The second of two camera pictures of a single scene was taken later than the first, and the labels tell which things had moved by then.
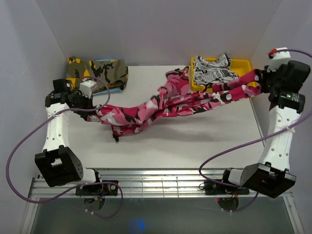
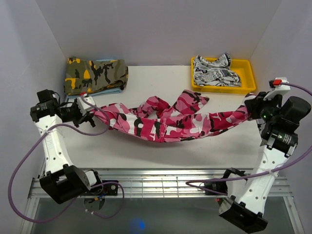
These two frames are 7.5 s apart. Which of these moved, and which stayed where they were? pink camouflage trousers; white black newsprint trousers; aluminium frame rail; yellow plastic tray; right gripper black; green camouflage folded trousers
Moved: right gripper black; pink camouflage trousers
Stayed: aluminium frame rail; yellow plastic tray; green camouflage folded trousers; white black newsprint trousers
